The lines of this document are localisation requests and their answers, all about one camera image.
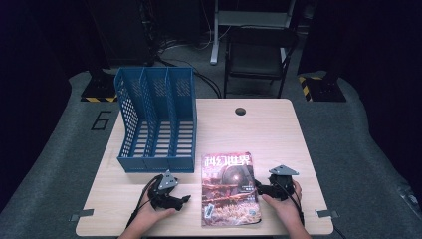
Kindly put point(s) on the blue plastic file rack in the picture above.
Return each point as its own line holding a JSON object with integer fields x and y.
{"x": 156, "y": 164}

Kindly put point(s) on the black stand base yellow-striped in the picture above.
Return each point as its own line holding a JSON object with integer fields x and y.
{"x": 326, "y": 89}
{"x": 99, "y": 89}

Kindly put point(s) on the black folding chair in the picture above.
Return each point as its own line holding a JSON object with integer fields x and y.
{"x": 258, "y": 36}

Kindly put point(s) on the person's right hand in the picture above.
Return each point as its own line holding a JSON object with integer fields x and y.
{"x": 288, "y": 212}

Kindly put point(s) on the person's left hand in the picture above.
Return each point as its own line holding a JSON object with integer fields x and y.
{"x": 149, "y": 217}

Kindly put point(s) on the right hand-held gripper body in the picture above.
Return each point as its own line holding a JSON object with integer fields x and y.
{"x": 282, "y": 186}

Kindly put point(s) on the dark cabinet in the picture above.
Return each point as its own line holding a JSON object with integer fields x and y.
{"x": 119, "y": 30}

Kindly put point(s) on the magazine with reddish cover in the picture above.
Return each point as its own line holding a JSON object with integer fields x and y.
{"x": 229, "y": 199}

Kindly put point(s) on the white metal stand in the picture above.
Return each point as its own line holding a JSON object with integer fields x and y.
{"x": 214, "y": 40}

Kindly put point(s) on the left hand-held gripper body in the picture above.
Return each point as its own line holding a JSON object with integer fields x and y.
{"x": 162, "y": 191}

